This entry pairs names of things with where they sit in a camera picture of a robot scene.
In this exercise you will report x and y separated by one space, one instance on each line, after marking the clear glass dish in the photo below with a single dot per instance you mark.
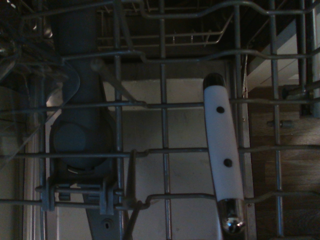
30 82

